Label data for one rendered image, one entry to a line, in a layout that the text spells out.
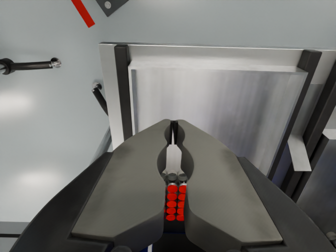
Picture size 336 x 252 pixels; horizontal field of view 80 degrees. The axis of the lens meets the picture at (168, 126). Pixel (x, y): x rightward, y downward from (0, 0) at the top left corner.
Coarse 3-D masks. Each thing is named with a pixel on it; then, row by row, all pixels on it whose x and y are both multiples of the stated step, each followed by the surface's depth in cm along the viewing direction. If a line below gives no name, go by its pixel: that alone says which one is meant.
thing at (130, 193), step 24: (168, 120) 12; (120, 144) 10; (144, 144) 10; (168, 144) 12; (120, 168) 8; (144, 168) 8; (96, 192) 7; (120, 192) 7; (144, 192) 7; (96, 216) 6; (120, 216) 6; (144, 216) 6; (120, 240) 6; (144, 240) 7
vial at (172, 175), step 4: (168, 172) 43; (172, 172) 42; (176, 172) 43; (168, 176) 42; (172, 176) 41; (176, 176) 42; (168, 180) 41; (172, 180) 40; (176, 180) 41; (168, 184) 40; (172, 184) 40; (176, 184) 40; (168, 188) 40; (172, 188) 40; (176, 188) 40; (172, 192) 40
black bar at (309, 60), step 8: (304, 56) 30; (312, 56) 29; (320, 56) 29; (304, 64) 30; (312, 64) 30; (312, 72) 31; (304, 88) 32; (304, 96) 33; (296, 104) 33; (296, 112) 34; (288, 128) 36; (288, 136) 37; (280, 144) 38; (280, 152) 38; (272, 168) 40; (272, 176) 42
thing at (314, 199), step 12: (324, 132) 37; (324, 144) 36; (312, 156) 39; (324, 156) 41; (312, 168) 39; (324, 168) 43; (300, 180) 42; (312, 180) 45; (324, 180) 44; (300, 192) 42; (312, 192) 46; (324, 192) 46; (300, 204) 49; (312, 204) 49; (324, 204) 48; (312, 216) 51; (324, 216) 51; (324, 228) 53
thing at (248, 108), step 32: (160, 64) 30; (192, 64) 31; (224, 64) 32; (160, 96) 35; (192, 96) 35; (224, 96) 35; (256, 96) 35; (288, 96) 33; (224, 128) 38; (256, 128) 38; (256, 160) 42
